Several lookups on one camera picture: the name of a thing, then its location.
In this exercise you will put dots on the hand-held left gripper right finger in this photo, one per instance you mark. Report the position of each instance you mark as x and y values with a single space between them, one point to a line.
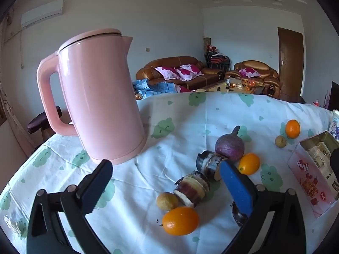
235 185

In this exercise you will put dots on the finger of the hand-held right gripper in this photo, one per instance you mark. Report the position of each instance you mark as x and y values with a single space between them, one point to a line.
335 164

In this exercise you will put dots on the dark padded stool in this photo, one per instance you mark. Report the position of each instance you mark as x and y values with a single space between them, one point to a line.
43 121

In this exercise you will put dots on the pink floral pillow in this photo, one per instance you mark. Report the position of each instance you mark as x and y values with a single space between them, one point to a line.
168 72
189 71
249 72

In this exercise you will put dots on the brown leather sofa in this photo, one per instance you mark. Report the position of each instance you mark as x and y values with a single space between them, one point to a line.
206 75

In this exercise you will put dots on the white air conditioner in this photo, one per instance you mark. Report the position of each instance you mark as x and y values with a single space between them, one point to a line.
42 13

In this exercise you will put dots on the brown leather armchair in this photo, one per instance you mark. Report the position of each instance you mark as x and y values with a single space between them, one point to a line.
264 67

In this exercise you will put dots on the white green-print tablecloth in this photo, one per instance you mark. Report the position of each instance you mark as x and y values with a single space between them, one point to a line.
185 116

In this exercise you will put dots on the wooden coffee table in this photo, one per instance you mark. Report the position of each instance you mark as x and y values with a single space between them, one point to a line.
219 86

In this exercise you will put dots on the dark purple passion fruit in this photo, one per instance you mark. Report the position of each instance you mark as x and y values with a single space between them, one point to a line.
237 215

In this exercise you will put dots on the pink tin box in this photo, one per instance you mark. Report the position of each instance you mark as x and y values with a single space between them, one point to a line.
307 174

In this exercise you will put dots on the orange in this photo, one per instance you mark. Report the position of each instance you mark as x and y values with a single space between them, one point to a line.
249 164
292 128
180 221

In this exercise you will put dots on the stacked black chairs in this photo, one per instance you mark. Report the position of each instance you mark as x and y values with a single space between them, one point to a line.
215 60

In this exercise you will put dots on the blue checked blanket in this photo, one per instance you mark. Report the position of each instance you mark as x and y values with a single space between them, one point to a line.
156 88

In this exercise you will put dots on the small yellowish lemon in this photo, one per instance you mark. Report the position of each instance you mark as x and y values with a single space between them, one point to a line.
166 201

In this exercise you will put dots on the red bottle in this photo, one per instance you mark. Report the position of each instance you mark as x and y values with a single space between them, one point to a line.
315 102

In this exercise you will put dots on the tall woven vase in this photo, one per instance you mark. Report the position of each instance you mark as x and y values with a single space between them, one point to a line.
206 42

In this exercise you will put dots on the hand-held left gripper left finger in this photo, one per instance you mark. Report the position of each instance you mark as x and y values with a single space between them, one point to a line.
89 199

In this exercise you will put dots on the printed paper sheet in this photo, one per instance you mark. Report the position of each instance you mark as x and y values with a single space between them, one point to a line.
316 156

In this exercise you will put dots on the pink electric kettle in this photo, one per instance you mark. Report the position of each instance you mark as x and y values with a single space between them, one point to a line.
100 98

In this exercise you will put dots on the purple radish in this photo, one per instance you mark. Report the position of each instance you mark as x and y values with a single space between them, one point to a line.
229 145

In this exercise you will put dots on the brown wooden door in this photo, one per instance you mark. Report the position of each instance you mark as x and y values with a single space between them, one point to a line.
290 63

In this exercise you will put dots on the green-brown kiwi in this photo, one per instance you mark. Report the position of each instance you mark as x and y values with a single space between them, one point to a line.
280 141

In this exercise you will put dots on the white cartoon mug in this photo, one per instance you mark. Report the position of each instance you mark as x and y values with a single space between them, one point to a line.
335 127

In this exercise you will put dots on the black television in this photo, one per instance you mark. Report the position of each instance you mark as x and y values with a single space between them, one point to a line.
335 95

